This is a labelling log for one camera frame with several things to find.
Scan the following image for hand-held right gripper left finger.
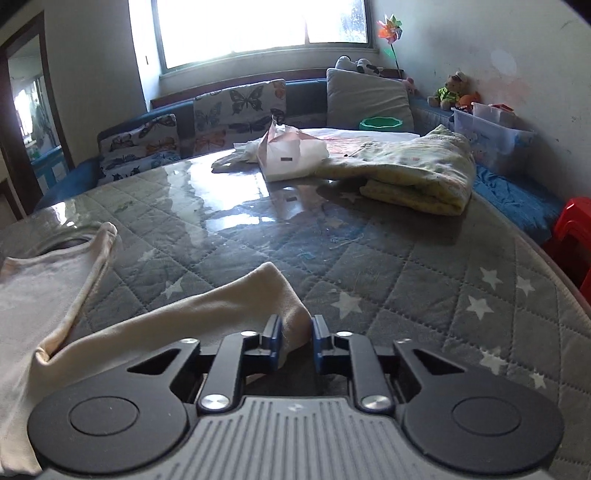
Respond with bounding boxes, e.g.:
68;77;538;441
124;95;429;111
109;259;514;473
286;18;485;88
126;315;283;415

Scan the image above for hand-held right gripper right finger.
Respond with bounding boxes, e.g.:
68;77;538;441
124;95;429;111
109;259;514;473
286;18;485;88
311;316;465;413

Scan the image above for cream sleeveless shirt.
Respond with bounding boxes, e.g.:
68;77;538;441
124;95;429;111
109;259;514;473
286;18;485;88
0;222;313;477

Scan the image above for white plastic bag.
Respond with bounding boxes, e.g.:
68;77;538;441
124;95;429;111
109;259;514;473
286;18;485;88
257;115;329;182

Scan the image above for white crumpled cloth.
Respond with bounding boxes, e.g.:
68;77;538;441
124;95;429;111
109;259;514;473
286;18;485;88
211;140;265;173

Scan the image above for folded yellow blanket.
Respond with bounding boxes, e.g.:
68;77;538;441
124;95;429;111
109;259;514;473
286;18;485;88
317;124;476;217

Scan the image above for green round bowl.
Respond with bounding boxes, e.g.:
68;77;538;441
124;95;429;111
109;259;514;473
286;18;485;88
359;117;404;132

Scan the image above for large butterfly print cushion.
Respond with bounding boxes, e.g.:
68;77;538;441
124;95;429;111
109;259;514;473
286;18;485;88
192;79;288;158

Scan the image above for small butterfly print cushion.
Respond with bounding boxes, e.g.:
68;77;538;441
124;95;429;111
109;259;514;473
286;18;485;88
97;113;182;186

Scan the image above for blue sofa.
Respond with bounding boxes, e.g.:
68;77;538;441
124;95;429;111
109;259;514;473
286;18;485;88
32;78;462;213

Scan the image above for blue cloth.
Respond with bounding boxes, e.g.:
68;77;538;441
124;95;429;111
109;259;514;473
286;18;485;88
470;164;565;244

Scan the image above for grey square pillow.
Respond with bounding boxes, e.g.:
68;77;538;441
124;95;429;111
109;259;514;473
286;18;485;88
326;67;415;133

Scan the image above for clear plastic storage box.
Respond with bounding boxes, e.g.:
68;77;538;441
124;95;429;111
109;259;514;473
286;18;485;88
451;102;537;175

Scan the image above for red plastic stool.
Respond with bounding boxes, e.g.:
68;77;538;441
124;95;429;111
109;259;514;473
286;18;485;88
543;198;591;296

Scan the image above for black white plush toy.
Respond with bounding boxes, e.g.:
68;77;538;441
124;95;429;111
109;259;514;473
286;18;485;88
335;56;385;77

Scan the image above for brown teddy bear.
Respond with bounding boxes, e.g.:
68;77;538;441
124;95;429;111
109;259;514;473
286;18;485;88
427;72;472;110

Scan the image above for window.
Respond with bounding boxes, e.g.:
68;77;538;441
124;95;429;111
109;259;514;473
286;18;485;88
151;0;374;75

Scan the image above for colourful pinwheel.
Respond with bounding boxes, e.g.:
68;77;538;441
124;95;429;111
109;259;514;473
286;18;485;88
376;14;404;79

